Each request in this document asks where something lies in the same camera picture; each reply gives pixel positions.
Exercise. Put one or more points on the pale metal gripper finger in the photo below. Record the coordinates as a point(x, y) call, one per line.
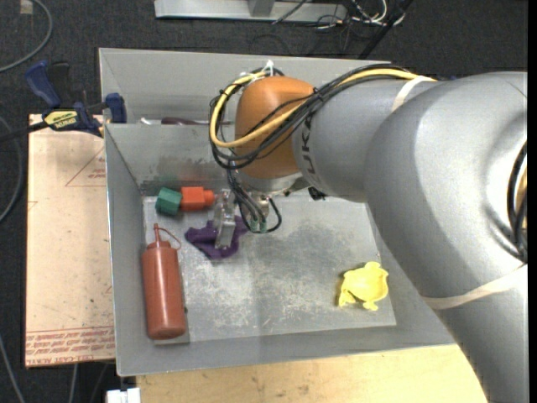
point(222, 208)
point(226, 234)

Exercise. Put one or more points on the purple cloth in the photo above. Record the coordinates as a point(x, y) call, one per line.
point(203, 237)

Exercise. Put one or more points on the grey metal bin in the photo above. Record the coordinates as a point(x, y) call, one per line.
point(293, 275)

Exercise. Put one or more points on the red-brown squeeze bottle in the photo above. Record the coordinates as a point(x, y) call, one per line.
point(163, 288)

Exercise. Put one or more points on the yellow crumpled toy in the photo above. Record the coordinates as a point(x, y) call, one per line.
point(363, 286)

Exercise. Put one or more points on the brown cardboard board red print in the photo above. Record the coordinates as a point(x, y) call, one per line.
point(67, 242)

